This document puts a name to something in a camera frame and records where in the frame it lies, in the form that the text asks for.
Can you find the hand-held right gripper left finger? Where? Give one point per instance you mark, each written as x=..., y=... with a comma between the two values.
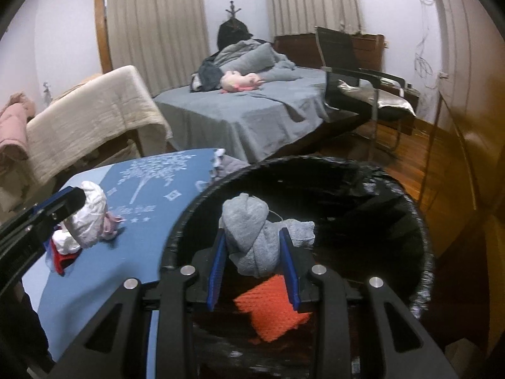
x=216, y=274

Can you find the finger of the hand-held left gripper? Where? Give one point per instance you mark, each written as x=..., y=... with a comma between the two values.
x=65, y=201
x=23, y=256

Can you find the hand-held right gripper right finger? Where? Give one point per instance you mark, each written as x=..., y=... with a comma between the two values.
x=287, y=270

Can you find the white and pink cloth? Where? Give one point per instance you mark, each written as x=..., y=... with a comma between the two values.
x=90, y=213

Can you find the red glove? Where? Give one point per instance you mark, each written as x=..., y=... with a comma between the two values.
x=61, y=263

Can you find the grey sock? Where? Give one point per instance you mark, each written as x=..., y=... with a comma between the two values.
x=248, y=221

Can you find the black trash bin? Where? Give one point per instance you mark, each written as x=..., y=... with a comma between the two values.
x=355, y=225

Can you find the white crumpled paper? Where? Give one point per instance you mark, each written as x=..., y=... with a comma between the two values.
x=65, y=244

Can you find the orange mesh net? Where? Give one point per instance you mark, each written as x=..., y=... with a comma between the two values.
x=268, y=312

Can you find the small pink cloth scrap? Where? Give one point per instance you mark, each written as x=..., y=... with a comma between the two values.
x=109, y=227

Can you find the blue printed tablecloth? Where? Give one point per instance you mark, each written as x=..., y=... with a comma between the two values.
x=158, y=213

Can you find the beige blanket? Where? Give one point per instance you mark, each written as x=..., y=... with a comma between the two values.
x=90, y=114

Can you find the pink padded jacket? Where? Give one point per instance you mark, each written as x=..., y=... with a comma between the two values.
x=14, y=126

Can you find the grey white cloth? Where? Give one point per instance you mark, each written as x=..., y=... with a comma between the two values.
x=229, y=166

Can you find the bed with grey sheet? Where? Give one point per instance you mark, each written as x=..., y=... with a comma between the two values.
x=244, y=114

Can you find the pile of dark clothes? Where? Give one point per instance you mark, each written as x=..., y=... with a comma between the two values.
x=207, y=75

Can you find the pink plush toy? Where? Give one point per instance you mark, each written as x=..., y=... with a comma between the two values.
x=236, y=81

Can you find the silver seat cushion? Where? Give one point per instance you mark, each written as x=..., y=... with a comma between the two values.
x=378, y=98

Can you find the grey pillow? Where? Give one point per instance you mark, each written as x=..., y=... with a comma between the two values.
x=256, y=61

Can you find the black chair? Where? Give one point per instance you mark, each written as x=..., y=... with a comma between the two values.
x=335, y=47

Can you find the wooden headboard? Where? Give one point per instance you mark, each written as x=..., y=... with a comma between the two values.
x=367, y=53

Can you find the wooden wardrobe door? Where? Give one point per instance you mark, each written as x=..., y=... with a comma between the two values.
x=473, y=126

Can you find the black hanging bag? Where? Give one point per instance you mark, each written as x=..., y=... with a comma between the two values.
x=232, y=33

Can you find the coat rack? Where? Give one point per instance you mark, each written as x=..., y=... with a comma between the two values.
x=232, y=12

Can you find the wooden window frame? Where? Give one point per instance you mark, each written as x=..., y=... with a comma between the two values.
x=100, y=39

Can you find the beige curtain with wooden frame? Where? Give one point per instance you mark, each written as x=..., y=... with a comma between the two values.
x=158, y=27

